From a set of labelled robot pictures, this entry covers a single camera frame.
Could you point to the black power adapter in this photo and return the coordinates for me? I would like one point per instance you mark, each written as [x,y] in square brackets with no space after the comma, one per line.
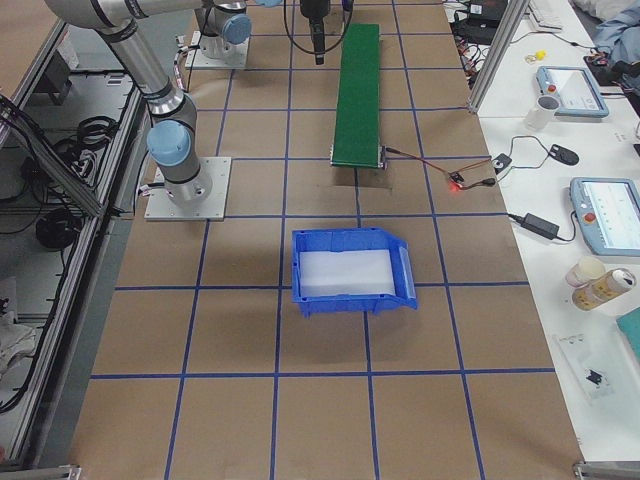
[540,226]

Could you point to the paper cup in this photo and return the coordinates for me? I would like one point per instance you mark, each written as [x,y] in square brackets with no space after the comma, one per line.
[588,268]

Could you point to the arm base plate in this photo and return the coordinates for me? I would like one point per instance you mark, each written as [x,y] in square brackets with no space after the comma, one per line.
[203,198]
[215,53]

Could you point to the white cup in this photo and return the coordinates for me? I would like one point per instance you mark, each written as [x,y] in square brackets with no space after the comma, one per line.
[542,112]

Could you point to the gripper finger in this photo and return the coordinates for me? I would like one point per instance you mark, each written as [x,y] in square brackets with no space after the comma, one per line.
[317,34]

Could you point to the black computer mouse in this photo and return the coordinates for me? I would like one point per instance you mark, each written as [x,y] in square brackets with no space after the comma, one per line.
[564,155]

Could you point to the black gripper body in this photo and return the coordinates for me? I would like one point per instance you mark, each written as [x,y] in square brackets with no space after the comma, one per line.
[313,11]

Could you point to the blue plastic bin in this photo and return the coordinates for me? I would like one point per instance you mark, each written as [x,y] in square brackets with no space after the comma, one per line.
[350,270]

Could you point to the clear plastic bag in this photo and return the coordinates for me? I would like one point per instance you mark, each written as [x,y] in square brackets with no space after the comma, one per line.
[602,364]

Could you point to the aluminium frame post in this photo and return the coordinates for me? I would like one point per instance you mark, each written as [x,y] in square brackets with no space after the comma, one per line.
[509,23]

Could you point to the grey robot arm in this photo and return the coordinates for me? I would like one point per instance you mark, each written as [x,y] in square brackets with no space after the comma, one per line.
[226,28]
[171,141]

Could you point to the green conveyor belt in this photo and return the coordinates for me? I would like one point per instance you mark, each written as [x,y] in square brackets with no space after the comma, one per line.
[356,142]

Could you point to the small red-lit sensor board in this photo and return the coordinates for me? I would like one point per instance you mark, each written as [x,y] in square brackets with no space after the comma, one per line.
[456,181]

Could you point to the teach pendant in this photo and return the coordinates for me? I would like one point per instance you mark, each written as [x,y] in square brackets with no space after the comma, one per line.
[607,212]
[575,89]

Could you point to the beverage can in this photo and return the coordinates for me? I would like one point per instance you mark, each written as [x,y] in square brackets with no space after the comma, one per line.
[609,286]

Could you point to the upper teach pendant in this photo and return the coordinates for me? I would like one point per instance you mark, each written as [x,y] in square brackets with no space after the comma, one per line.
[575,89]

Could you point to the lower teach pendant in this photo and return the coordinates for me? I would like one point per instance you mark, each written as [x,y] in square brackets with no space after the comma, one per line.
[607,212]

